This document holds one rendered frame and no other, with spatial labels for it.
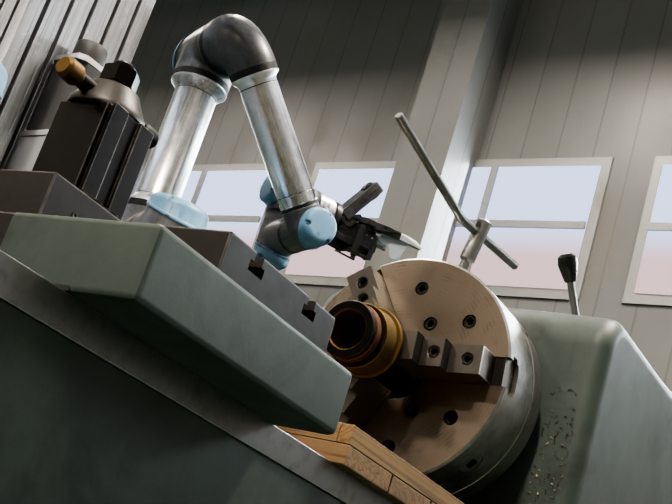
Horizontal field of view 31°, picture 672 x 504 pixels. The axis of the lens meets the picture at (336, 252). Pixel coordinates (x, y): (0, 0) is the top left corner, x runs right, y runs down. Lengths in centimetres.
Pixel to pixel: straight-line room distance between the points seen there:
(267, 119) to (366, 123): 462
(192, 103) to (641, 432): 108
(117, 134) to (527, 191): 499
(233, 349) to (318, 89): 642
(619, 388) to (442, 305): 29
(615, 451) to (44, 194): 95
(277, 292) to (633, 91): 524
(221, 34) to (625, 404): 107
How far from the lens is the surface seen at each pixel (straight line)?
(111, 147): 120
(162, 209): 219
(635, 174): 593
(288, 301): 103
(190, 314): 88
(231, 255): 96
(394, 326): 153
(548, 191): 606
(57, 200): 114
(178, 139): 238
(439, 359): 153
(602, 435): 172
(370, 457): 123
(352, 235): 257
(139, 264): 85
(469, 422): 155
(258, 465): 109
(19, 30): 219
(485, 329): 159
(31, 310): 86
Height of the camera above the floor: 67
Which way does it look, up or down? 19 degrees up
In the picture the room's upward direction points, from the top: 18 degrees clockwise
